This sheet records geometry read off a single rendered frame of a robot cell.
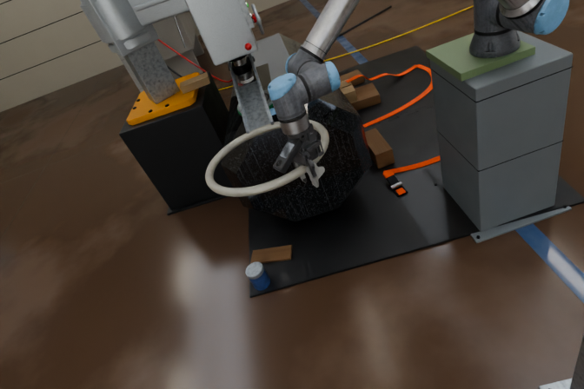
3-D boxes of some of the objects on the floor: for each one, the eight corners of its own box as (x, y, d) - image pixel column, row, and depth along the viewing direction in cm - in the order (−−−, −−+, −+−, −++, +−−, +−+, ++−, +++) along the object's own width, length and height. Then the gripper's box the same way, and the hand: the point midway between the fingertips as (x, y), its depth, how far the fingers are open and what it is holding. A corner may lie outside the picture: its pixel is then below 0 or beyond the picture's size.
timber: (394, 162, 263) (392, 148, 256) (378, 168, 263) (374, 154, 256) (378, 141, 287) (375, 127, 280) (362, 147, 287) (360, 133, 280)
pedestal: (168, 215, 299) (112, 137, 256) (179, 166, 352) (135, 95, 309) (248, 190, 292) (206, 105, 249) (248, 143, 345) (213, 67, 302)
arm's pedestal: (509, 156, 237) (513, 19, 187) (572, 209, 196) (597, 51, 147) (430, 185, 238) (414, 56, 189) (476, 243, 198) (470, 99, 148)
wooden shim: (250, 265, 232) (249, 263, 231) (253, 252, 239) (252, 250, 239) (291, 260, 225) (290, 258, 225) (292, 246, 233) (291, 244, 232)
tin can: (253, 279, 223) (244, 265, 215) (269, 273, 223) (261, 259, 215) (255, 293, 215) (246, 279, 207) (271, 286, 214) (263, 273, 207)
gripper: (321, 124, 121) (336, 179, 132) (296, 119, 131) (313, 170, 141) (300, 138, 118) (319, 194, 128) (276, 131, 127) (295, 183, 138)
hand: (308, 183), depth 133 cm, fingers closed on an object, 5 cm apart
